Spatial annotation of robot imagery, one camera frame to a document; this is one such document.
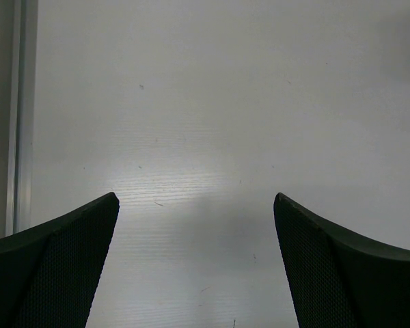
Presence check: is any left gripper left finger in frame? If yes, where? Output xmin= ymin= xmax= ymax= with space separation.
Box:
xmin=0 ymin=192 xmax=120 ymax=327

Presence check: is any aluminium table edge rail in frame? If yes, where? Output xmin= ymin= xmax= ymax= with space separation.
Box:
xmin=5 ymin=1 xmax=38 ymax=236

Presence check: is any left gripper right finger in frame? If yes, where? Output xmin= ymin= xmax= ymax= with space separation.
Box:
xmin=273 ymin=193 xmax=410 ymax=327

